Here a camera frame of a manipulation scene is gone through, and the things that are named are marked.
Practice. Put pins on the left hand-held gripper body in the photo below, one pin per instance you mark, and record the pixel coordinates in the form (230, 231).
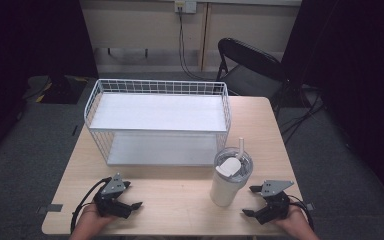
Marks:
(110, 200)

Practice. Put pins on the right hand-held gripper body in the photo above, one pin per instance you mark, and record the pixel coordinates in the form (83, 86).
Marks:
(275, 205)

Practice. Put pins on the white tumbler with straw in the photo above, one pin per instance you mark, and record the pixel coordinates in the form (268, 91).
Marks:
(225, 190)

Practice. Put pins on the person's right hand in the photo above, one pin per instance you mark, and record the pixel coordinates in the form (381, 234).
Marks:
(293, 220)

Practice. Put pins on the person's left hand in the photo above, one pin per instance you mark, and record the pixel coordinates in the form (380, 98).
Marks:
(91, 216)

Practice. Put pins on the grey tape strip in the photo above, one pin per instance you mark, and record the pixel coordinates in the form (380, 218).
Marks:
(310, 206)
(50, 208)

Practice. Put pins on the black floor tape strip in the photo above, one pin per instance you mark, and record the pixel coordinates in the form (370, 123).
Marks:
(75, 130)

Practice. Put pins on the black folding chair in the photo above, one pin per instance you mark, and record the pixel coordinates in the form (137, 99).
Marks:
(246, 83)

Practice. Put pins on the dark floor stand base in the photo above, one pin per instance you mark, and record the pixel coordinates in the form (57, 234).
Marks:
(60, 90)

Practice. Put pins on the black curtain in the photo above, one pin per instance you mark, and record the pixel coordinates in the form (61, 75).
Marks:
(30, 50)
(353, 66)

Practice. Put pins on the white wall outlet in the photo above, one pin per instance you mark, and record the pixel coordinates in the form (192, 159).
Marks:
(188, 6)

